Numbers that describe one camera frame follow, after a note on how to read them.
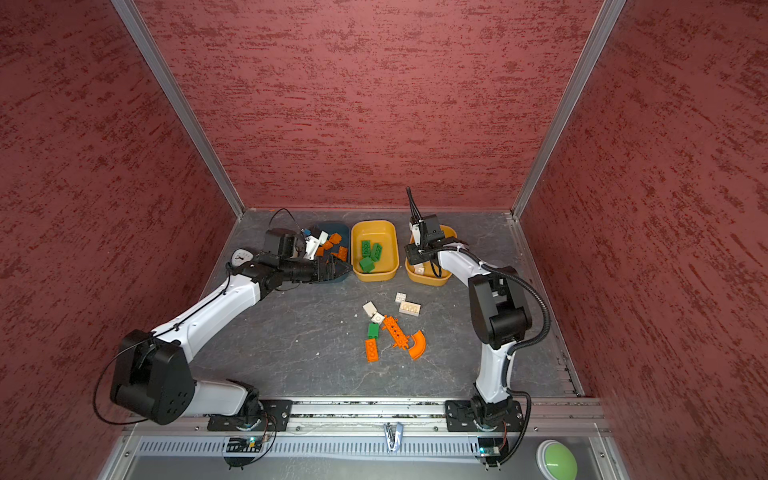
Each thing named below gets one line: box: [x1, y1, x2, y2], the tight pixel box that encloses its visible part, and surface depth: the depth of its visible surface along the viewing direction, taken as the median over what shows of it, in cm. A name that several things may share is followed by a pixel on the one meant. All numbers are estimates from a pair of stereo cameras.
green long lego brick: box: [370, 243, 383, 262], surface depth 108 cm
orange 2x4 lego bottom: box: [365, 338, 379, 363], surface depth 87 cm
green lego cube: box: [368, 322, 381, 339], surface depth 89 cm
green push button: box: [536, 439, 578, 480], surface depth 68 cm
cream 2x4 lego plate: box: [399, 301, 421, 317], surface depth 94 cm
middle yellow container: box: [351, 220, 399, 283], surface depth 109 cm
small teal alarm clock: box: [230, 248, 254, 267], surface depth 102 cm
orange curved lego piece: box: [408, 330, 427, 360], surface depth 87 cm
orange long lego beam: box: [382, 314, 410, 350], surface depth 89 cm
